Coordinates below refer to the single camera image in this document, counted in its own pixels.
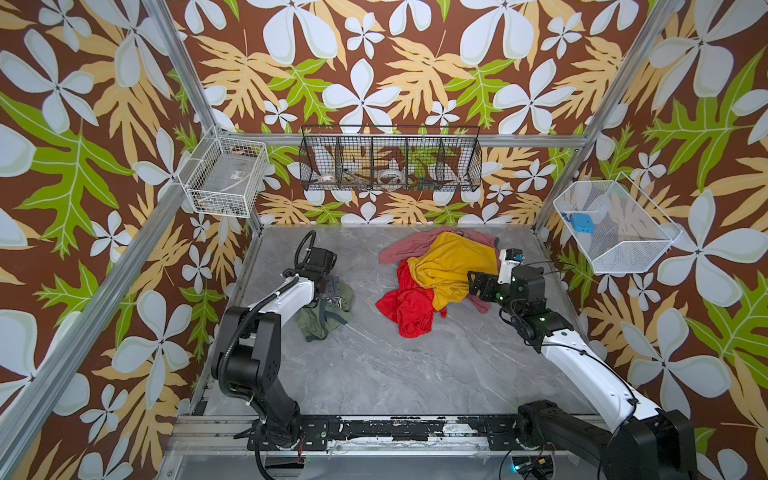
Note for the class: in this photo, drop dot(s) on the red cloth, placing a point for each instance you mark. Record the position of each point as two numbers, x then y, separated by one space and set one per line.
411 305

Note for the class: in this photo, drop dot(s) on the olive green cloth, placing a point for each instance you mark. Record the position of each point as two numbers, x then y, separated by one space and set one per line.
327 309

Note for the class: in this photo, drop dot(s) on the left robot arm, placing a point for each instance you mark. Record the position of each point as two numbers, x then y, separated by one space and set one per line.
247 354

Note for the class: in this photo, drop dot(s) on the white wire basket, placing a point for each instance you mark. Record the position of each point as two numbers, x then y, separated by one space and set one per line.
223 175
632 232

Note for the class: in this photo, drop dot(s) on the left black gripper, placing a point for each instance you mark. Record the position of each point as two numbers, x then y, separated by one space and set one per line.
333 282

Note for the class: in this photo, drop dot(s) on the black wire basket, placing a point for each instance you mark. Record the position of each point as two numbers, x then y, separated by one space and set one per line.
390 158

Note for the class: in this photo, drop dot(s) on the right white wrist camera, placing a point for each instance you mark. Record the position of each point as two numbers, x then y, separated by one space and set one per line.
509 259

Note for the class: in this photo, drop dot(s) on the dusty pink cloth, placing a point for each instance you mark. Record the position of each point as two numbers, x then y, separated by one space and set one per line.
418 244

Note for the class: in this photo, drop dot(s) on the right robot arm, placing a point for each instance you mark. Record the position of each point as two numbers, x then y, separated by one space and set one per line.
640 440

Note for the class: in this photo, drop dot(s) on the yellow cloth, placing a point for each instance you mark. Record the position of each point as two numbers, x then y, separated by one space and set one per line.
444 268

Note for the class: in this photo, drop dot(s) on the blue object in basket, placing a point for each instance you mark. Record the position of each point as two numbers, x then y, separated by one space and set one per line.
582 223

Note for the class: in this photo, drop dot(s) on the white wire basket left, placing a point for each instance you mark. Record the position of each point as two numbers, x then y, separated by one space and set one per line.
223 175

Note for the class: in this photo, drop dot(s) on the white wire basket right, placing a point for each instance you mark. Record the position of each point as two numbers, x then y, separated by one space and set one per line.
632 232

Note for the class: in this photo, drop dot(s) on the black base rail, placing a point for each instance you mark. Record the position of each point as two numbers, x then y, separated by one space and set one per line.
409 434

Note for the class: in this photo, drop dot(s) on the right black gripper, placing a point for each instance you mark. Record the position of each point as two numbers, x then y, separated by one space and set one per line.
487 288

